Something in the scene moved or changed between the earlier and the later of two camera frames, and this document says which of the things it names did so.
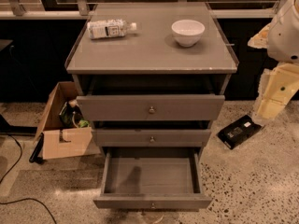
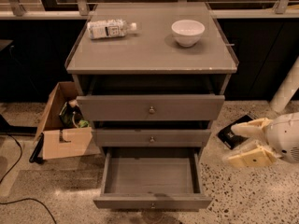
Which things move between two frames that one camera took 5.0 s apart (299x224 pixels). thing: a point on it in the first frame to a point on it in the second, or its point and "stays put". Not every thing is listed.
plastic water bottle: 107,28 stays put
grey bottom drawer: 152,178 stays put
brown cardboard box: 61,142 stays put
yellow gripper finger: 260,40 to 256,128
